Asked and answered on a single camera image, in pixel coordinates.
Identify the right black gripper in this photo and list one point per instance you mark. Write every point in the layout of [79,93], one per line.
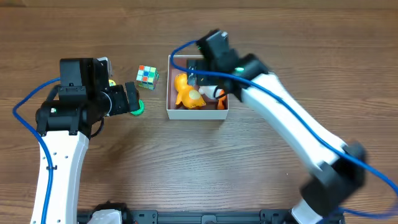
[194,69]

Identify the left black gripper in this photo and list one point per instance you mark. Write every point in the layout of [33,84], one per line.
[132,97]

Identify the colourful puzzle cube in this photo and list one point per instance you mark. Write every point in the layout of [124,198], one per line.
[147,77]

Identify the white plush duck toy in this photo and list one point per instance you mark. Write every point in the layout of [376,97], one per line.
[214,93]

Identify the orange plastic duck toy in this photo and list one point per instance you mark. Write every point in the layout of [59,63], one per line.
[187,95]

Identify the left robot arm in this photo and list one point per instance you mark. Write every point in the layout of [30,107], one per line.
[81,98]

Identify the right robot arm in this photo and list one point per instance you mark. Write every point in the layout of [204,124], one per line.
[336,169]

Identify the green round plastic cap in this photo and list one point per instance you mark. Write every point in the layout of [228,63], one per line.
[140,110]

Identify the yellow wooden rattle drum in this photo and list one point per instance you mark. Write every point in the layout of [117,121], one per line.
[112,82]

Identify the white open cardboard box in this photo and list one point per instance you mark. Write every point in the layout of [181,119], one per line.
[213,110]

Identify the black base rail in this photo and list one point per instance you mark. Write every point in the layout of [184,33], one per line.
[264,216]

